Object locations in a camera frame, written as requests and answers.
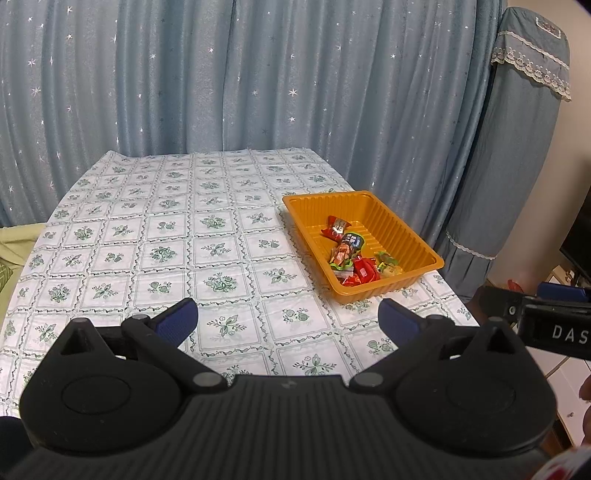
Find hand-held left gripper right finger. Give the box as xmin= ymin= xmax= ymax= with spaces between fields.
xmin=351 ymin=298 xmax=532 ymax=393

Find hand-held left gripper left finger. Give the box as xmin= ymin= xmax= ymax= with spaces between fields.
xmin=44 ymin=298 xmax=227 ymax=395

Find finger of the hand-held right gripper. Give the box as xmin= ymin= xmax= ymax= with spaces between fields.
xmin=537 ymin=281 xmax=591 ymax=304
xmin=479 ymin=285 xmax=526 ymax=320

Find green-edged nut packet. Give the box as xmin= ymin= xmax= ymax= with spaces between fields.
xmin=329 ymin=232 xmax=367 ymax=269

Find orange plastic tray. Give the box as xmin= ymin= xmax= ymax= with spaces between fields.
xmin=283 ymin=190 xmax=445 ymax=305

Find dark red candy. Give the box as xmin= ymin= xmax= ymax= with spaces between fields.
xmin=320 ymin=215 xmax=352 ymax=240

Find person's right hand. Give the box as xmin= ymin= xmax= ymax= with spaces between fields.
xmin=578 ymin=374 xmax=591 ymax=440

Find black television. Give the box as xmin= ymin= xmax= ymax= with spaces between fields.
xmin=558 ymin=187 xmax=591 ymax=284

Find white cabinet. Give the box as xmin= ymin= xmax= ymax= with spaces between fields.
xmin=531 ymin=351 xmax=591 ymax=448

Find floral tablecloth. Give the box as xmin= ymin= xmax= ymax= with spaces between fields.
xmin=0 ymin=147 xmax=482 ymax=416

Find red white cloth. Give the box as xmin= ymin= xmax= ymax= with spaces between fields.
xmin=531 ymin=445 xmax=591 ymax=480

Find blue lace-trimmed appliance cover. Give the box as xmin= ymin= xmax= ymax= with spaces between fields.
xmin=444 ymin=6 xmax=573 ymax=300

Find pale yellow cloth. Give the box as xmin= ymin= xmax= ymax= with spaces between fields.
xmin=0 ymin=222 xmax=48 ymax=268

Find green zigzag cushion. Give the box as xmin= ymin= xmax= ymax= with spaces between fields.
xmin=0 ymin=258 xmax=25 ymax=326

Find blue star-print curtain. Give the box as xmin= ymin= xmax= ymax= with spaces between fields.
xmin=0 ymin=0 xmax=506 ymax=259

